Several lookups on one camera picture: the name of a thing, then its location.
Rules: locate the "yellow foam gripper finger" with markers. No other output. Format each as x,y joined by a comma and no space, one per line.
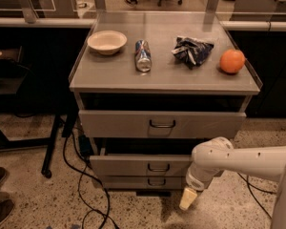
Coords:
188,197

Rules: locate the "grey drawer cabinet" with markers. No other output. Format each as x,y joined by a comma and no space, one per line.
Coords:
113,83

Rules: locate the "grey drawer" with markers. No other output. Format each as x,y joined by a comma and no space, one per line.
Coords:
151,124
136,183
141,165

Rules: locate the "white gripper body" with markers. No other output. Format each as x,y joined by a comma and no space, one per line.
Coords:
194,180

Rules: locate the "crumpled blue chip bag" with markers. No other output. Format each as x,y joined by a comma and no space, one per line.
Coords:
191,51

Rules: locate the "black power adapter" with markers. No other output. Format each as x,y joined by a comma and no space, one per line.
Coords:
85,146

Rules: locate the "white paper bowl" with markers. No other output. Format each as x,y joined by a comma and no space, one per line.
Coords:
107,42

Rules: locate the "grey top drawer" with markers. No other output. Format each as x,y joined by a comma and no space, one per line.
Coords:
151,124

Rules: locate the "blue silver drink can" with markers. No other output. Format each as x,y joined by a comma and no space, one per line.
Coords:
142,56

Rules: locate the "grey bottom drawer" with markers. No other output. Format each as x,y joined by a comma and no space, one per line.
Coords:
136,183

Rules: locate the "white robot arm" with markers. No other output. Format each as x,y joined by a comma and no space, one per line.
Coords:
218,154

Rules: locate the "orange fruit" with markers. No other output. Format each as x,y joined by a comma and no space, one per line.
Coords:
232,61

